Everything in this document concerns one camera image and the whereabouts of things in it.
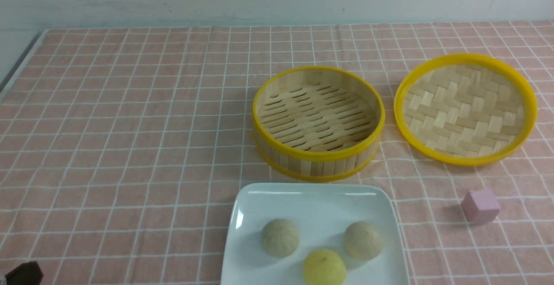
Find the yellow-rimmed bamboo steamer basket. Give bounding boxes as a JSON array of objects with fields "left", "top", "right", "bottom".
[{"left": 252, "top": 66, "right": 386, "bottom": 183}]

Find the white square plate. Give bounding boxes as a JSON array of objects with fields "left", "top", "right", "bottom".
[{"left": 220, "top": 183, "right": 410, "bottom": 285}]

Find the yellow-rimmed woven steamer lid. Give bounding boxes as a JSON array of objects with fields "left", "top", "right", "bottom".
[{"left": 393, "top": 53, "right": 538, "bottom": 166}]

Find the yellow steamed bun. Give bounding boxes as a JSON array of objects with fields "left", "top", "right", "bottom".
[{"left": 303, "top": 248, "right": 348, "bottom": 285}]

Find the pink cube block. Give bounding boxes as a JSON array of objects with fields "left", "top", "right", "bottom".
[{"left": 461, "top": 189, "right": 500, "bottom": 224}]

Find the pink checkered tablecloth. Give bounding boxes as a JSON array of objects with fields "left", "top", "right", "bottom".
[{"left": 0, "top": 20, "right": 553, "bottom": 285}]

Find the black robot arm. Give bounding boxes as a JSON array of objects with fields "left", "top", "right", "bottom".
[{"left": 0, "top": 261, "right": 44, "bottom": 285}]

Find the white steamed bun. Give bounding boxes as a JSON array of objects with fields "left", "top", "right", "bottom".
[
  {"left": 261, "top": 218, "right": 300, "bottom": 259},
  {"left": 343, "top": 221, "right": 383, "bottom": 261}
]

